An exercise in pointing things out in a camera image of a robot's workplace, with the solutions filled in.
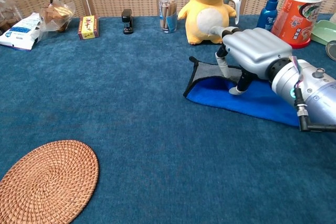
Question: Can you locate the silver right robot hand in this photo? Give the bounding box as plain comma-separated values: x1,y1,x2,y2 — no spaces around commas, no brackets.
208,26,293,95

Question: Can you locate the blue and grey cloth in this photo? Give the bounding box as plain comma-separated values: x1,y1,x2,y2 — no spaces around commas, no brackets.
183,56,301,127

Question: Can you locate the blue spray bottle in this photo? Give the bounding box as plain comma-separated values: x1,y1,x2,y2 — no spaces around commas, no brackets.
256,0,281,33

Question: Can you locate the red instant noodle cup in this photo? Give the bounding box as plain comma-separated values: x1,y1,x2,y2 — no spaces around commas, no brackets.
270,0,323,49

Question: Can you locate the white mug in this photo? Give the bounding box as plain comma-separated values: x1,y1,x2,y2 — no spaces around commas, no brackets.
223,0,241,25

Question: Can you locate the light green plastic tray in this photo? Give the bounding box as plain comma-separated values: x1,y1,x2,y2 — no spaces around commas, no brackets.
310,19,336,46

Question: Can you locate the yellow plush toy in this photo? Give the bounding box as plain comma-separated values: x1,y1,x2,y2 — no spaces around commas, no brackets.
177,0,237,45

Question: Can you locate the clear jar of sticks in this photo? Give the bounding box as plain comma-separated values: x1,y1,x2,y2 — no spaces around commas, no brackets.
157,0,178,34

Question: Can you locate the black stapler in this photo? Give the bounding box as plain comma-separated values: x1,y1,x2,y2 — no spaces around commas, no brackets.
121,8,134,35

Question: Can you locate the blue carpet table cover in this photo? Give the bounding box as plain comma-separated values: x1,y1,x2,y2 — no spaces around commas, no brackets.
0,14,336,224

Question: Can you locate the red and yellow small box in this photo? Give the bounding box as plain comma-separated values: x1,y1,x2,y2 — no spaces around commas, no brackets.
77,15,100,40

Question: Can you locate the clear bag of bread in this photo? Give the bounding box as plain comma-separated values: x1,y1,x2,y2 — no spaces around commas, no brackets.
39,0,76,33

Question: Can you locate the white and blue snack bag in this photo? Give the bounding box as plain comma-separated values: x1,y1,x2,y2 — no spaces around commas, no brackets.
0,12,44,51

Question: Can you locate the round woven rattan coaster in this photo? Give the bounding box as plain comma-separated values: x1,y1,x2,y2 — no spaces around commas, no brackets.
0,140,100,224

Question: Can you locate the clear plastic cookie box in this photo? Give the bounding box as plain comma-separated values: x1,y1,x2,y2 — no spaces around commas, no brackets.
0,0,23,36

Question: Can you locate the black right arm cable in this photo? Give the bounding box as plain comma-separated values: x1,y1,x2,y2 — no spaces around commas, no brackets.
293,87,336,132

